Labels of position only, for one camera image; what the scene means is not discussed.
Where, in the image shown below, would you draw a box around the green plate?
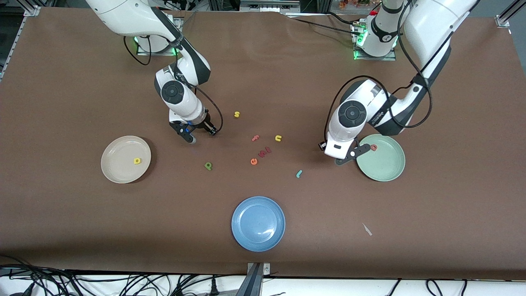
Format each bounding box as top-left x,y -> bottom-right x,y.
357,134 -> 406,182

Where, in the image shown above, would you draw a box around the brown table cover sheet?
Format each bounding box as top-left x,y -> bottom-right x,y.
0,7 -> 526,281

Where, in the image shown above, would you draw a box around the beige brown plate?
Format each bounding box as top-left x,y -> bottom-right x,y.
101,136 -> 152,184

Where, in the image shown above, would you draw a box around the blue plate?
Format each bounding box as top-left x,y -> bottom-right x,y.
231,196 -> 286,252

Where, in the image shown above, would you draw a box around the aluminium profile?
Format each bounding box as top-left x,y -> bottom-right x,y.
495,0 -> 526,28

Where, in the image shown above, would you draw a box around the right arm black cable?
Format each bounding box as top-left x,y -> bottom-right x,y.
123,35 -> 224,135

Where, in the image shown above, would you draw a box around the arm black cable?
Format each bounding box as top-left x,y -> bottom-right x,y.
123,35 -> 224,135
325,0 -> 433,142

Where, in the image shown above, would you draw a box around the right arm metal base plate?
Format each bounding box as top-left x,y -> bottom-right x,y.
136,35 -> 182,56

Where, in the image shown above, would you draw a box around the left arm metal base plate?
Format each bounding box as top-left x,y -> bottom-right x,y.
352,21 -> 397,61

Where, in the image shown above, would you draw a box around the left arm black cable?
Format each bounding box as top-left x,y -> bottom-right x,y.
325,0 -> 433,142

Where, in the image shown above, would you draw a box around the grey metal frame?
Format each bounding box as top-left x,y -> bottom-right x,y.
240,0 -> 301,13

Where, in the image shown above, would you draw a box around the metal bracket plate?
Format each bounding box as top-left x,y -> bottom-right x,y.
247,262 -> 271,275

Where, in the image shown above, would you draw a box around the dark aluminium post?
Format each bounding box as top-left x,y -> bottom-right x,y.
235,263 -> 263,296

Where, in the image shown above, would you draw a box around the aluminium table edge rail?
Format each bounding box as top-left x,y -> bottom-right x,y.
0,5 -> 42,81

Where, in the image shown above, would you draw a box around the tangled black cables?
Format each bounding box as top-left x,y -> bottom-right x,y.
0,254 -> 247,296

